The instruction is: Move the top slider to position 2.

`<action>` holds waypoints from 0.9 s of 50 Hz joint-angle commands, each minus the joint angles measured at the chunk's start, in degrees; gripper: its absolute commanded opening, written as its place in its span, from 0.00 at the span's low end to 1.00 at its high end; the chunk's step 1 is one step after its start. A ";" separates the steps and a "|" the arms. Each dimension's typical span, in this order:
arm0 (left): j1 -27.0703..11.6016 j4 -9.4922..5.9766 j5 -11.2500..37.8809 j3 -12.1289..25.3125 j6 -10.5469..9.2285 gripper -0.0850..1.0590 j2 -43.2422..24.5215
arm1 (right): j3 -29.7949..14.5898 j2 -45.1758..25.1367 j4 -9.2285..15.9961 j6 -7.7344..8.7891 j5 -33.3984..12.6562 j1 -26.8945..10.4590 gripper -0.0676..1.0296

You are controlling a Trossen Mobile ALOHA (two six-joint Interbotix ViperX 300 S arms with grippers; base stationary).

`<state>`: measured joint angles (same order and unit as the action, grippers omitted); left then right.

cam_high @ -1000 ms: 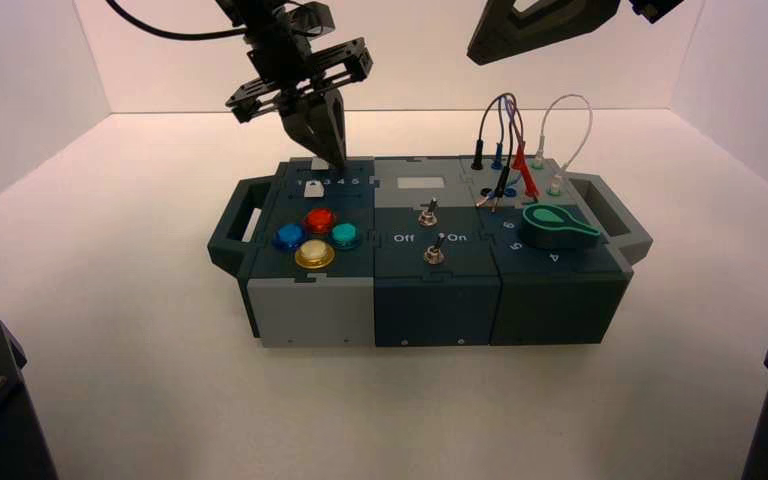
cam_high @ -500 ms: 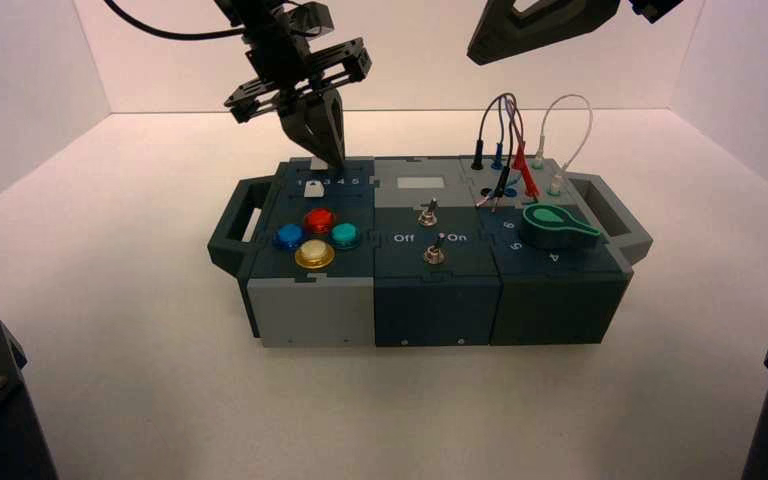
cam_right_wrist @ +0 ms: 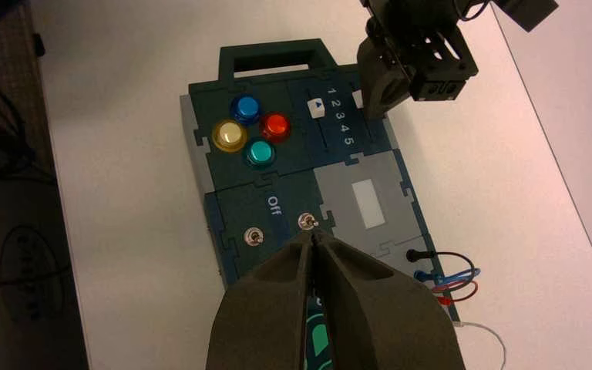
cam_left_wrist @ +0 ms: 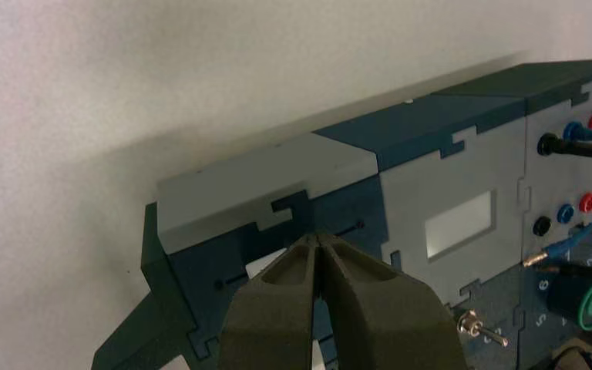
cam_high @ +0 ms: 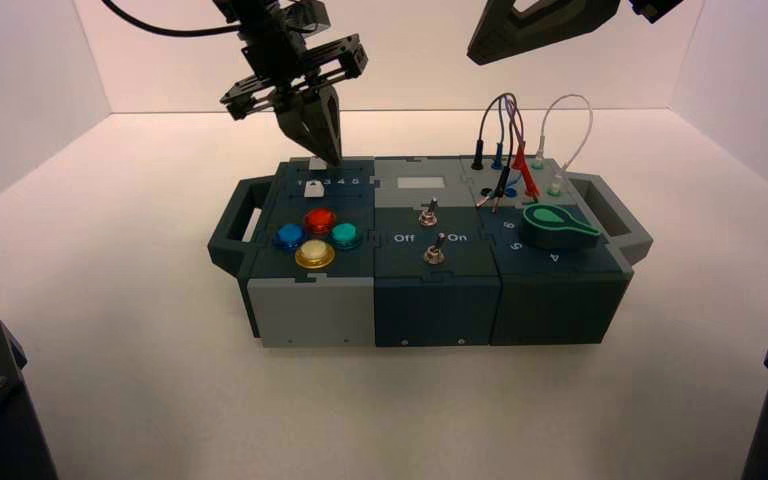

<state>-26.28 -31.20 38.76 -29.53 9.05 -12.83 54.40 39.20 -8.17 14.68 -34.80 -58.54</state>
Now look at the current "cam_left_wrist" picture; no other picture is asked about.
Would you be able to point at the blue grey modular task box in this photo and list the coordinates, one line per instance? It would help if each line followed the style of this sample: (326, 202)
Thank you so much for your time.
(429, 153)

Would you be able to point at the olive left gripper left finger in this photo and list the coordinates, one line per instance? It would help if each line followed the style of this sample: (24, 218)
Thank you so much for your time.
(270, 327)

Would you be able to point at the olive left gripper right finger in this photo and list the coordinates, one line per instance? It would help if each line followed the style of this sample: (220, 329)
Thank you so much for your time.
(388, 327)

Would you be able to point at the small grey display screen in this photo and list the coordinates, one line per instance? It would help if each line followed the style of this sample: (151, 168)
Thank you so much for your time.
(459, 224)

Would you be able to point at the white slider knob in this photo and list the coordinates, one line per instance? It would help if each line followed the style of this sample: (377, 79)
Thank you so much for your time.
(318, 357)
(264, 264)

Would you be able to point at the metal toggle switch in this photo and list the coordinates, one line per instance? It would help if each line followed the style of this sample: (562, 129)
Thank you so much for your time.
(472, 325)

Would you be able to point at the green rotary pointer knob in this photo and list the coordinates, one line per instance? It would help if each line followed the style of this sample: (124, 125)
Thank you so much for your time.
(572, 301)

